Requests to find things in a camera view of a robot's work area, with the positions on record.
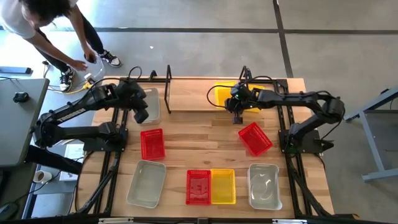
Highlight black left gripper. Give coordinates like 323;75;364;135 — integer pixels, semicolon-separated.
124;80;150;124

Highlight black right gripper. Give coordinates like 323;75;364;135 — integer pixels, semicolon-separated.
224;82;261;124

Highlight gray plastic basket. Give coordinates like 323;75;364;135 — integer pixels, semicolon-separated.
132;87;162;126
126;159;167;209
247;162;283;211

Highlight red plastic basket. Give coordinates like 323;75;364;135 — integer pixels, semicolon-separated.
140;128;166;161
185;169;212;206
238;121;274;157

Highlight white paper box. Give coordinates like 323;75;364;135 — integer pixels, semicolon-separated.
58;142;85;182

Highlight black desk leg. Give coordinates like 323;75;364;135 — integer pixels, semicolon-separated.
24;144;83;175

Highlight white paper cup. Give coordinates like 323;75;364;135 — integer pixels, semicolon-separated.
32;170;53;184

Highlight small black device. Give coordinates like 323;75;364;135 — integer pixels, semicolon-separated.
12;91;30;104

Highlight gray side table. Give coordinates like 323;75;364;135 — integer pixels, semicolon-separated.
0;77;50;168

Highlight dark flat bar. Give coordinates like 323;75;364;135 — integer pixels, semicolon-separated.
0;66;33;75

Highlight person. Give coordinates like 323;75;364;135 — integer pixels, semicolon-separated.
0;0;123;93

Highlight black computer mouse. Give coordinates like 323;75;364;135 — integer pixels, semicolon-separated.
0;201;20;221

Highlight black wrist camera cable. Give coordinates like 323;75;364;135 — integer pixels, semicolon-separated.
126;65;143;82
206;83;238;110

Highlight black aluminium rig frame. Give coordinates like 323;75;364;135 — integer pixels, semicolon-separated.
0;76;398;224

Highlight white cable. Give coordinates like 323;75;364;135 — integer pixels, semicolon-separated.
92;55;105;79

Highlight yellow cable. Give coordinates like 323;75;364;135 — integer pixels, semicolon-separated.
46;81;91;95

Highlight blue-gray metal cart frame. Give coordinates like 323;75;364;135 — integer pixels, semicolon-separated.
343;86;398;183

